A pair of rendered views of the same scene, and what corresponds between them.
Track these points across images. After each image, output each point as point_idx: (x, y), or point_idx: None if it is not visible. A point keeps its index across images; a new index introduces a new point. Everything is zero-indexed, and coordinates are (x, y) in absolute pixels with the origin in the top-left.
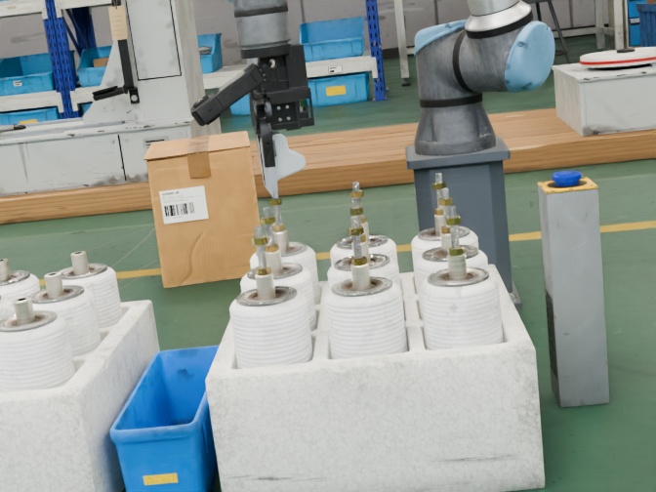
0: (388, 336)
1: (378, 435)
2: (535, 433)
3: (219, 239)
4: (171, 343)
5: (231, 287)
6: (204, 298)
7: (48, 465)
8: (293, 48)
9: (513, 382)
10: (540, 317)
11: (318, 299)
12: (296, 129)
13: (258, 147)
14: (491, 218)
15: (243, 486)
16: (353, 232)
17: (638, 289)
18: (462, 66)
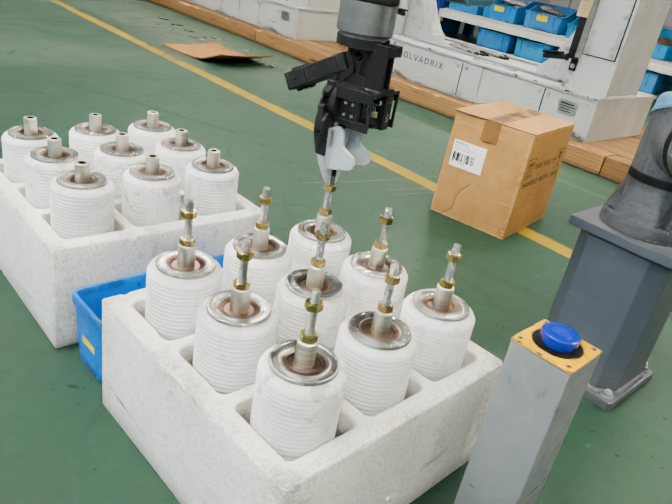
0: (219, 367)
1: (174, 440)
2: None
3: (480, 195)
4: (353, 249)
5: (464, 235)
6: (434, 231)
7: (41, 285)
8: (379, 47)
9: (261, 502)
10: (609, 431)
11: None
12: (354, 130)
13: None
14: (625, 313)
15: (110, 393)
16: (237, 255)
17: None
18: (670, 149)
